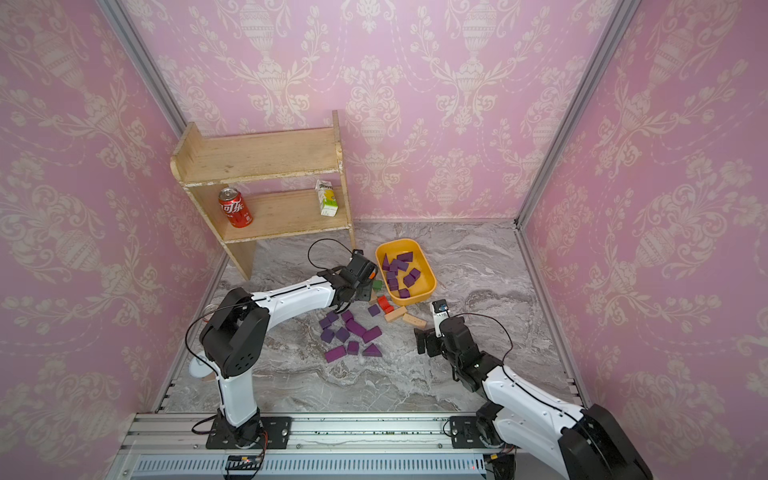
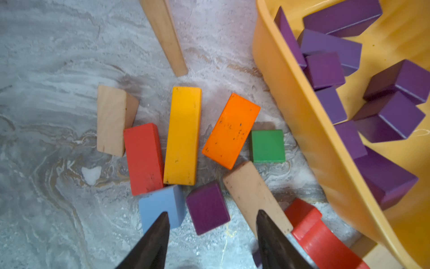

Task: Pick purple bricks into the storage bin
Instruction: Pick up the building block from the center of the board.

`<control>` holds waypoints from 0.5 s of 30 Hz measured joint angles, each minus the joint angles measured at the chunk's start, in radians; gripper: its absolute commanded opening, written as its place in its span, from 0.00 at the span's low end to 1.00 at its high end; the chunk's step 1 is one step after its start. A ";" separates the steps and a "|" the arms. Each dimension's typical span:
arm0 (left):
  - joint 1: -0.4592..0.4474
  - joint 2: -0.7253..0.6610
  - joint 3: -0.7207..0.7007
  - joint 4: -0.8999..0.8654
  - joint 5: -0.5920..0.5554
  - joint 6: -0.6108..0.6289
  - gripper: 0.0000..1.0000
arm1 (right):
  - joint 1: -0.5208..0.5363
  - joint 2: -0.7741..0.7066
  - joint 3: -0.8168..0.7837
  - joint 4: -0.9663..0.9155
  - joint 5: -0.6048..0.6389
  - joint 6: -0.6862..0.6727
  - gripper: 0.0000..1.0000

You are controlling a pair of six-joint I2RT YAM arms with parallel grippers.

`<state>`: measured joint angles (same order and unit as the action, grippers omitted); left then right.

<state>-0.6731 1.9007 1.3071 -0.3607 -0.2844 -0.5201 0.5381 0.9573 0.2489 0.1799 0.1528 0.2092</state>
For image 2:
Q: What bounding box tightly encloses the wooden two-tier shelf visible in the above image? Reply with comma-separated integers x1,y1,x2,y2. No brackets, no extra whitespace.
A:
140,0,188,77

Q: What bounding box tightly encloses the yellow plastic storage bin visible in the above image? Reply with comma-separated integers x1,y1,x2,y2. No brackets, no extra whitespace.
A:
253,1,430,269

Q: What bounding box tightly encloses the light blue brick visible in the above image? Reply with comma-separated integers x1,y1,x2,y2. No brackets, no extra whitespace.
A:
138,185,186,234

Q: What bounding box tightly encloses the small red brick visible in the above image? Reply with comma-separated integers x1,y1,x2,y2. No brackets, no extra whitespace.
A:
284,198,368,269

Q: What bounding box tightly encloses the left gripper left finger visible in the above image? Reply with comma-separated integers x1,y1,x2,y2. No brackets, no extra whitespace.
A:
116,211,170,269

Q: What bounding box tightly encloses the natural wood brick small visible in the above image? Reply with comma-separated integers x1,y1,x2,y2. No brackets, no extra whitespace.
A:
350,235,403,269

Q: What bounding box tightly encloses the red long brick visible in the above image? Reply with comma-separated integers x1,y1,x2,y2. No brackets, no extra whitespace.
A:
123,123,165,196

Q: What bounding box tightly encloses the natural wood brick near shelf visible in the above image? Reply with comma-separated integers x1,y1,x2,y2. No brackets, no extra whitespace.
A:
97,85,140,157

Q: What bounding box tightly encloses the purple brick beside blue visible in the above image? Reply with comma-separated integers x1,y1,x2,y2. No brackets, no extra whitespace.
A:
186,180,231,235

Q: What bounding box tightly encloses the orange brick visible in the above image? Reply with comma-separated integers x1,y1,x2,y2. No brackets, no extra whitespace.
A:
202,93,260,170

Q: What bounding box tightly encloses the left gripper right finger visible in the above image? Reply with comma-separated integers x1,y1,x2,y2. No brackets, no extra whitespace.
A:
256,210,314,269

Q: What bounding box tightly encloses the yellow long brick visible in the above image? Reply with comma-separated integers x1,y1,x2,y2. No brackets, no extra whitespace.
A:
163,87,202,186

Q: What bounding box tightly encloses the purple long brick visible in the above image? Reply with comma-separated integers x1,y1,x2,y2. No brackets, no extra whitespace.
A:
297,29,362,76

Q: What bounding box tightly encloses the beige wood brick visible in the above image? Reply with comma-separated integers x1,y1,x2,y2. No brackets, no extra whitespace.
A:
223,161,293,236

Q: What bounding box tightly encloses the green brick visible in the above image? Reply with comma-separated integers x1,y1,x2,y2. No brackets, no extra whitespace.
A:
251,130,286,163

